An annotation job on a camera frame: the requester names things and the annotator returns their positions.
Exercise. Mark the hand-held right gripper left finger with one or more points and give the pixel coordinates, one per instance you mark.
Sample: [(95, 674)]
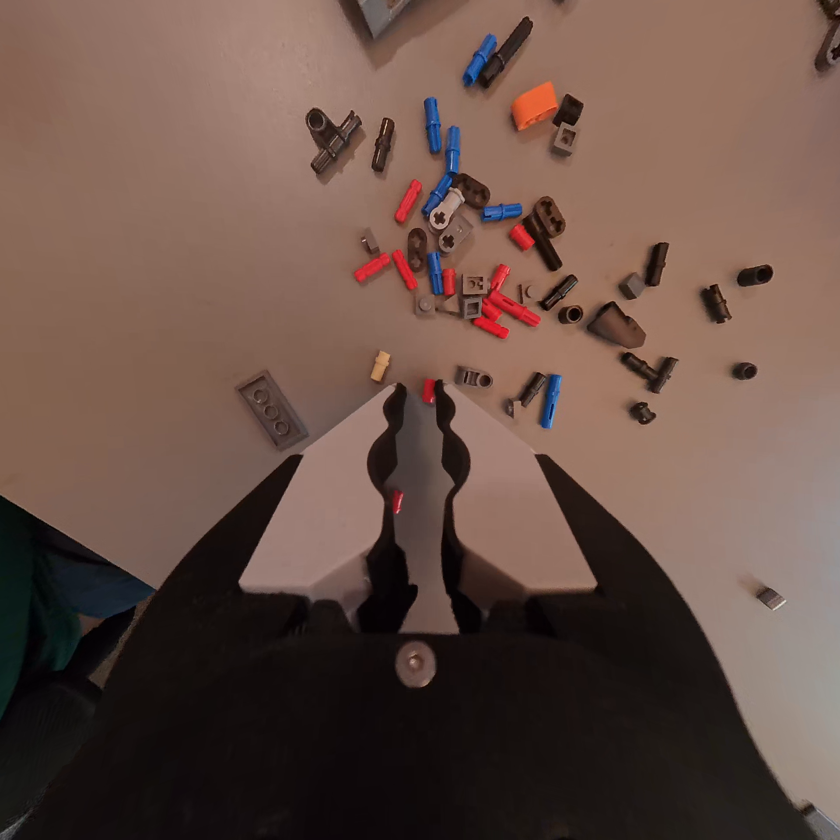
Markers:
[(321, 525)]

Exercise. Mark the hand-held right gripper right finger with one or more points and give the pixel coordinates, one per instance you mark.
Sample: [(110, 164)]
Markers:
[(518, 525)]

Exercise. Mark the red lego pin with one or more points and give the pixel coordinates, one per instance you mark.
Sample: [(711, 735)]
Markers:
[(397, 501), (428, 391)]

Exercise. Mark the dark grey flat lego plate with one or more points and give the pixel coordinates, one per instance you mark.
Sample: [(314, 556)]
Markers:
[(271, 410)]

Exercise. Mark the tan lego pin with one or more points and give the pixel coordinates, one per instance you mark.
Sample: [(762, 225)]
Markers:
[(380, 366)]

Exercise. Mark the small grey lego brick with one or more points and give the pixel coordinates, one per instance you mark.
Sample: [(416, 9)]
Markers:
[(770, 598)]

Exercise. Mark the pile of loose lego pieces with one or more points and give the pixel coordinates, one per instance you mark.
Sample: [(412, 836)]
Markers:
[(453, 226)]

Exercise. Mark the orange lego piece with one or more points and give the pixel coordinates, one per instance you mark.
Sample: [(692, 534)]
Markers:
[(535, 106)]

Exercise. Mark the grey lego panel piece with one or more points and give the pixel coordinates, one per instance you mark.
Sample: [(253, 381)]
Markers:
[(387, 16)]

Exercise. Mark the black lego connector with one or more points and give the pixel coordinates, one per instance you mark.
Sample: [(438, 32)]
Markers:
[(828, 39)]

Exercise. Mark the person's blue trousers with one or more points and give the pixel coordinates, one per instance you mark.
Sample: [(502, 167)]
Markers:
[(98, 577)]

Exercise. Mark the person's green shirt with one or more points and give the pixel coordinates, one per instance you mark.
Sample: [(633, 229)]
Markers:
[(26, 590)]

